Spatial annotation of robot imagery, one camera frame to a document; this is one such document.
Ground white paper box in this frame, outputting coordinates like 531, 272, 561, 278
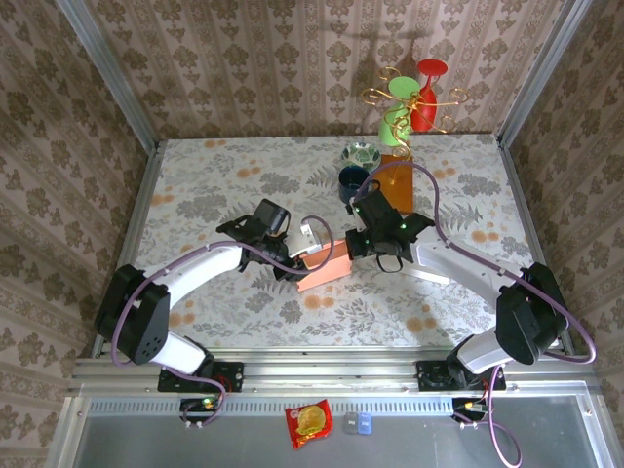
399, 265, 452, 288

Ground dark blue mug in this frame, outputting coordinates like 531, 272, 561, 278
337, 165, 381, 205

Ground green leaf pattern bowl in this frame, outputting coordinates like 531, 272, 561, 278
340, 141, 383, 173

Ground floral tablecloth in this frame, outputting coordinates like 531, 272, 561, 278
114, 135, 560, 348

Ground green wine glass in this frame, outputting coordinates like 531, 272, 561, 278
378, 76, 421, 146

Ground red wine glass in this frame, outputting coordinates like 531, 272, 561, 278
410, 58, 449, 134

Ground small black controller board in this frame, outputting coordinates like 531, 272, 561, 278
450, 397, 488, 423
179, 397, 220, 423

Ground red snack packet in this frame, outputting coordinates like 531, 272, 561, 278
285, 398, 334, 450

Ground grey metal shelf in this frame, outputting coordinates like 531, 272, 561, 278
46, 395, 613, 468

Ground gold wire stand wooden base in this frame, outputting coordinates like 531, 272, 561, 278
360, 65, 470, 215

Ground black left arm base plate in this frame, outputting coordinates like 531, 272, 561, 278
157, 361, 245, 394

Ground aluminium side rail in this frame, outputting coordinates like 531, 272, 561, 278
91, 140, 165, 360
495, 135, 575, 355

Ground aluminium cross rail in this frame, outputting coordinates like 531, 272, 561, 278
67, 354, 601, 396

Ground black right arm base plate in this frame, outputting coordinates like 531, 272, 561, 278
416, 359, 507, 392

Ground grey slotted cable duct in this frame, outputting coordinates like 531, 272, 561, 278
85, 395, 462, 416

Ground aluminium frame post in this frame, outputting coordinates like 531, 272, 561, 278
495, 0, 595, 147
53, 0, 162, 152

